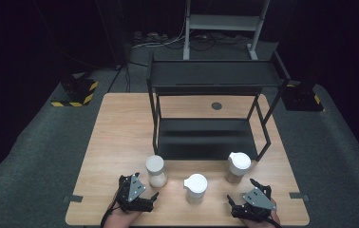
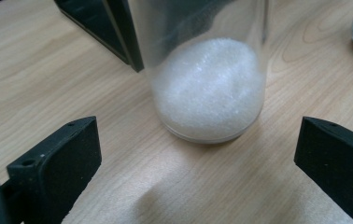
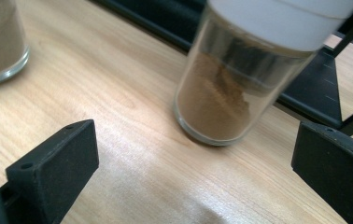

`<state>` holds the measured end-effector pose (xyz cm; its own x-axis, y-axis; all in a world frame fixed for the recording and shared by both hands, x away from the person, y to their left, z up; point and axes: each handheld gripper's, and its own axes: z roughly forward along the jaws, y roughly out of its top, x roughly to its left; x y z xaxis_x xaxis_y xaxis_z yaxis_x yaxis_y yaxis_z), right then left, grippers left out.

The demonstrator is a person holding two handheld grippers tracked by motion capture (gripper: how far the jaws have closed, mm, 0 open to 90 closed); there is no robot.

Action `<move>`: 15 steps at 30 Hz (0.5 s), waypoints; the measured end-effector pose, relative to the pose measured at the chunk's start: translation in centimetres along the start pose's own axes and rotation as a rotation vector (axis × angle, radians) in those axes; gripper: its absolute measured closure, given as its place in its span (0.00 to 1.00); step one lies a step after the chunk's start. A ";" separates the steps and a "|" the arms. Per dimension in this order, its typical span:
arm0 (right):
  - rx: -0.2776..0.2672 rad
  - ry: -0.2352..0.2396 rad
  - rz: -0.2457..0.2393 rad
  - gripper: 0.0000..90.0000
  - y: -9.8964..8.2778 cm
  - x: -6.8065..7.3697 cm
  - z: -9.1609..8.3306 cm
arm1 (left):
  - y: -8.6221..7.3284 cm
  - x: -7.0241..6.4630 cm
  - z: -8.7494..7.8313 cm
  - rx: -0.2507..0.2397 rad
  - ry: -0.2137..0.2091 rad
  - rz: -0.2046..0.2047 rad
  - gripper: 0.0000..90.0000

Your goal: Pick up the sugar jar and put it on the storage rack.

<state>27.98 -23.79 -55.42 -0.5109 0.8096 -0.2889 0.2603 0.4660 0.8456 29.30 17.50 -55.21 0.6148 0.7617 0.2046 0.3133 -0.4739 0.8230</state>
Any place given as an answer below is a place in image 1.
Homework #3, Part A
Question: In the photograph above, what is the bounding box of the black power strip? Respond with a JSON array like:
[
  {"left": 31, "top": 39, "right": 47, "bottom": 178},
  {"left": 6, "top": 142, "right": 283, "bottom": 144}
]
[{"left": 133, "top": 30, "right": 170, "bottom": 44}]

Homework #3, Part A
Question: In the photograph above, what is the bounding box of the grey metal stand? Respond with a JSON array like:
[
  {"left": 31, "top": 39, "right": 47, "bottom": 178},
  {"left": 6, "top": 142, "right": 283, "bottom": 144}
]
[{"left": 181, "top": 0, "right": 271, "bottom": 61}]

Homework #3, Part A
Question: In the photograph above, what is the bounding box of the black cable bundle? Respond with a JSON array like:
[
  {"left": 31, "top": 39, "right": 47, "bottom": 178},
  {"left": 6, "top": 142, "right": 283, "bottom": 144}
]
[{"left": 189, "top": 31, "right": 252, "bottom": 52}]

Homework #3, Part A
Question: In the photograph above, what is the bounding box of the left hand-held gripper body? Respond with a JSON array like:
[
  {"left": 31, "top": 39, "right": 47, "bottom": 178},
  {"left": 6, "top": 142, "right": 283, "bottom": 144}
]
[{"left": 116, "top": 174, "right": 155, "bottom": 213}]

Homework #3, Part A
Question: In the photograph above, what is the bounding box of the black floor cable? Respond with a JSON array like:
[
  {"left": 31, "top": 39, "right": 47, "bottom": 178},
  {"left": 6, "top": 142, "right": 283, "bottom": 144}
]
[{"left": 105, "top": 62, "right": 132, "bottom": 94}]

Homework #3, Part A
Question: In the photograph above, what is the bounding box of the black metal shelf rack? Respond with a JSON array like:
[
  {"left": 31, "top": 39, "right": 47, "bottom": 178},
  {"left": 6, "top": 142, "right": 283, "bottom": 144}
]
[{"left": 145, "top": 50, "right": 293, "bottom": 162}]

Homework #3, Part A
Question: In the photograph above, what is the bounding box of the white cable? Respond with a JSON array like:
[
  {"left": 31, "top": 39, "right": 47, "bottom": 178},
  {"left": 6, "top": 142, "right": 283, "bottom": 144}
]
[{"left": 132, "top": 15, "right": 189, "bottom": 49}]

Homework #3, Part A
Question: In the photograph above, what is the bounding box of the white-lid jar of brown grains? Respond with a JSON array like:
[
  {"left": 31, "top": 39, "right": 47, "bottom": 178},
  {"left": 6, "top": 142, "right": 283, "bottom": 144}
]
[{"left": 225, "top": 151, "right": 252, "bottom": 184}]

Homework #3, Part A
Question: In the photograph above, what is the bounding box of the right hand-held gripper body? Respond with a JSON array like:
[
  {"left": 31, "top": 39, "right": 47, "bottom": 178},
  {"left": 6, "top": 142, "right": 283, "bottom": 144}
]
[{"left": 231, "top": 184, "right": 278, "bottom": 222}]

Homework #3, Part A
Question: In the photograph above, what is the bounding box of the person's left hand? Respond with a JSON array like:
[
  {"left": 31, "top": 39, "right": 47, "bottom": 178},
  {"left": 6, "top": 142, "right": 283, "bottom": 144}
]
[{"left": 103, "top": 193, "right": 143, "bottom": 228}]

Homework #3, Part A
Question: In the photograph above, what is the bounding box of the black stand with striped base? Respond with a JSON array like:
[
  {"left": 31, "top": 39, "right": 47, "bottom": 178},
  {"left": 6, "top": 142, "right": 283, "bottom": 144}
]
[
  {"left": 49, "top": 69, "right": 100, "bottom": 108},
  {"left": 281, "top": 79, "right": 325, "bottom": 112}
]

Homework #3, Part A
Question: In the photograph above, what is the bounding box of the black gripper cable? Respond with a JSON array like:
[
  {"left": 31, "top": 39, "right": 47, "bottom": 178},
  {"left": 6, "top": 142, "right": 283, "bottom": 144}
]
[{"left": 100, "top": 199, "right": 122, "bottom": 228}]

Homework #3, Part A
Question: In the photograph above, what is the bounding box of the person's right hand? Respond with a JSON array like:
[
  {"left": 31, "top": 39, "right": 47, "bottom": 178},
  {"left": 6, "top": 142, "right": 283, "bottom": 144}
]
[{"left": 247, "top": 199, "right": 283, "bottom": 228}]

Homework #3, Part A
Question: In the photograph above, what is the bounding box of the white-lid jar of white grains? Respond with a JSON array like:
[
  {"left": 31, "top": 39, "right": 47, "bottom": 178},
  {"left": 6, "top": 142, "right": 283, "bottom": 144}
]
[{"left": 183, "top": 173, "right": 209, "bottom": 205}]

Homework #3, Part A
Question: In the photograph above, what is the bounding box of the grey tape strip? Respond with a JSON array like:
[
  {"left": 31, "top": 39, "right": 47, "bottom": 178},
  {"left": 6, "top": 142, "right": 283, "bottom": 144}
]
[
  {"left": 289, "top": 191, "right": 311, "bottom": 202},
  {"left": 63, "top": 194, "right": 85, "bottom": 203}
]

